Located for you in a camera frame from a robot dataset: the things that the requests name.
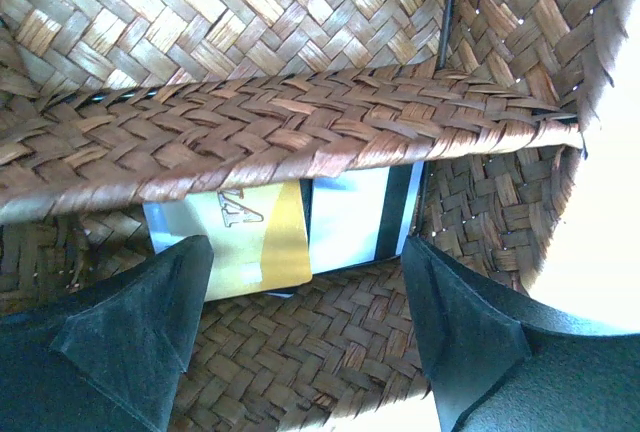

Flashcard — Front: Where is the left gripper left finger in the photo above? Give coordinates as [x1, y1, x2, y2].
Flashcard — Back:
[1, 236, 214, 431]

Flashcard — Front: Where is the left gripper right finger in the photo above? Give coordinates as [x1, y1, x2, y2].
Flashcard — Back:
[401, 237, 639, 431]

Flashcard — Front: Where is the brown woven basket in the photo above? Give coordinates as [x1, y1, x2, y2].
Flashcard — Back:
[0, 0, 629, 432]

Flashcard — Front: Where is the black wire in basket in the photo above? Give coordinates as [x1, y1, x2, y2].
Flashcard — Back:
[435, 0, 462, 71]

